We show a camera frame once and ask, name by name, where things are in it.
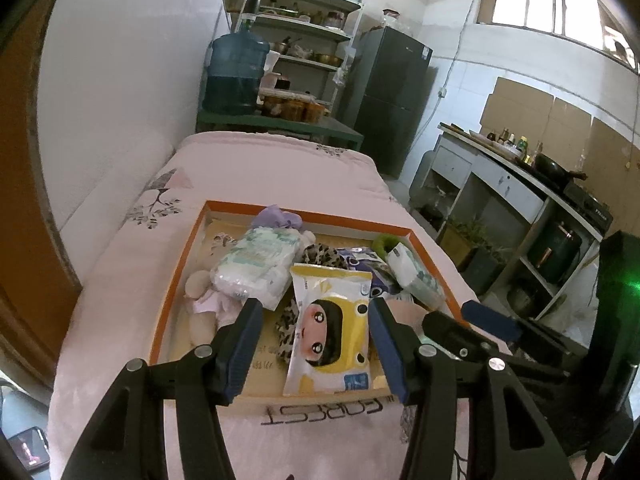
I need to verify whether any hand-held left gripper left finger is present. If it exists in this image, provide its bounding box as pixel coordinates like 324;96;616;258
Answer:
60;297;264;480

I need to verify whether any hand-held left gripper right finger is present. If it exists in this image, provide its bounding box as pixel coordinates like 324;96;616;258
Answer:
367;297;576;480

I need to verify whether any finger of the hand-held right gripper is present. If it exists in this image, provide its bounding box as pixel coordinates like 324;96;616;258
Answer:
421;311;571;382
461;300;573;361

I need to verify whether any shallow orange-rimmed cardboard box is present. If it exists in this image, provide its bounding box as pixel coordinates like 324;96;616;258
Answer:
148;200;473;408

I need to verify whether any small white-green tissue pack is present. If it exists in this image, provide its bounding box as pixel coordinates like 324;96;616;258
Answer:
387;245;446;311

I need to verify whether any yellow cartoon wet wipes pack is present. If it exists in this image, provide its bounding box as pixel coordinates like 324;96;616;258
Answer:
282;262;373;396

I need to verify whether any white teddy bear purple dress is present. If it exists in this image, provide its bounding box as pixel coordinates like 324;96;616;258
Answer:
184;269;246;346

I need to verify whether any pale green diaper pack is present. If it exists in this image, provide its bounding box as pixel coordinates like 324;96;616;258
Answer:
210;227;303;311

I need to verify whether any blue and white packet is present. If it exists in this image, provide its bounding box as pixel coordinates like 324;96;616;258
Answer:
337;247;401;301

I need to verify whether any green plush toy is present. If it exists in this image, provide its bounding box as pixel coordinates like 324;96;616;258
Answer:
372;233;403;261

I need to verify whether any leopard print cloth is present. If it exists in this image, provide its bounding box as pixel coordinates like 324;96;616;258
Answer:
275;242;351;363

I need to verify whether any purple cloth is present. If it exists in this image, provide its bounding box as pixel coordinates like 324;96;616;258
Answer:
251;204;305;231

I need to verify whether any dark cooking pot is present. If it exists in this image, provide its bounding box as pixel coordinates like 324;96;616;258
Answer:
506;280;546;318

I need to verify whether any dark green plant pot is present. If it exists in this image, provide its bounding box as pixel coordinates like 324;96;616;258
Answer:
462;240;506;296

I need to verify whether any yellow plant pot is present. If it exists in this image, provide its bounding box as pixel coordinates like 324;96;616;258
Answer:
439;220;481;271

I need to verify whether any dark green air fryer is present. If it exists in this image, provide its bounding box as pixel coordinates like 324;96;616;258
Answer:
527;220;583;285

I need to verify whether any grey kitchen counter cabinet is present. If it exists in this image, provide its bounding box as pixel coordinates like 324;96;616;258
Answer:
410;122;613;321

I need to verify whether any black gas stove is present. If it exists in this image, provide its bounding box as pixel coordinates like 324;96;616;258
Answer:
562;180;615;233

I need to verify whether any black wok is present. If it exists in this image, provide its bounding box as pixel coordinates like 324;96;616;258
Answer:
532;152;588;186

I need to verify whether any row of condiment bottles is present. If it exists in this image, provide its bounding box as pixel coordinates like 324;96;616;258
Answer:
485;127;543;161

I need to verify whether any white bolster cushion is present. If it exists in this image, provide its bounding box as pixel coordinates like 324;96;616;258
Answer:
60;132;176;271

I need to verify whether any black smartphone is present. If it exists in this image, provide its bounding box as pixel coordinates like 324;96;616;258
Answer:
7;426;51;471

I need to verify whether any dark grey fridge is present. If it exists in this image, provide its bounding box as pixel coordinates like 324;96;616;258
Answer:
340;26;433;178

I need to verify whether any row of brown jars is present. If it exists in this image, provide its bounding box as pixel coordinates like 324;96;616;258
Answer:
262;95;326;123

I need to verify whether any blue water jug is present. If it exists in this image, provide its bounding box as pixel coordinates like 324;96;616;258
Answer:
202;20;271;116

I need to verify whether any window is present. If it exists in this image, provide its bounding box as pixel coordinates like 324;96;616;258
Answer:
475;0;640;73

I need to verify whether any white metal shelf rack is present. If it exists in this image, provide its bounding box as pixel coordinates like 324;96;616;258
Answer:
235;0;366;126

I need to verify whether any cardboard wall sheet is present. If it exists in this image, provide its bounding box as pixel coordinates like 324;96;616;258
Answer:
480;76;556;133
585;117;640;211
547;97;593;161

